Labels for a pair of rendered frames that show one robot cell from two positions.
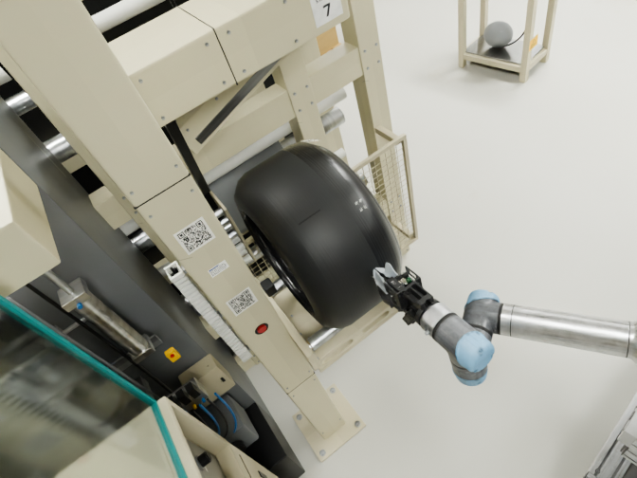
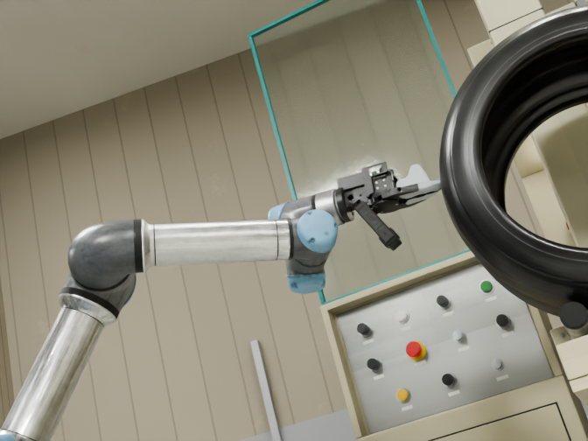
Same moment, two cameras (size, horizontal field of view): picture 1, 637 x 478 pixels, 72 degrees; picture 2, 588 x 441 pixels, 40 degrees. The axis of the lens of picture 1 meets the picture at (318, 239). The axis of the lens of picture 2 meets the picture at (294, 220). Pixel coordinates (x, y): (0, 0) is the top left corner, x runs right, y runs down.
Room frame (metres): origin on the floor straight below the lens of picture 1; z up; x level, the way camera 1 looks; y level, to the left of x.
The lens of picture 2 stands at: (1.27, -1.44, 0.66)
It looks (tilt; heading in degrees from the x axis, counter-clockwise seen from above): 22 degrees up; 126
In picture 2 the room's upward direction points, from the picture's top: 15 degrees counter-clockwise
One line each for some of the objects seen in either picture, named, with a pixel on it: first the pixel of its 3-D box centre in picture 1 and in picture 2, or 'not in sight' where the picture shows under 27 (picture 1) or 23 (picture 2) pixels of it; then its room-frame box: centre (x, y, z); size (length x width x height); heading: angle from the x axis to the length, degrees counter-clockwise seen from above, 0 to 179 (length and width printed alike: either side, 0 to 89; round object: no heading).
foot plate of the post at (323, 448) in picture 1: (327, 420); not in sight; (0.82, 0.28, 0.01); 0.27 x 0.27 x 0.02; 18
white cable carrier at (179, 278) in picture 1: (215, 317); not in sight; (0.76, 0.35, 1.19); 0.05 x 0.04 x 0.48; 18
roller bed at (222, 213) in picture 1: (211, 240); not in sight; (1.21, 0.37, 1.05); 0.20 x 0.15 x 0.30; 108
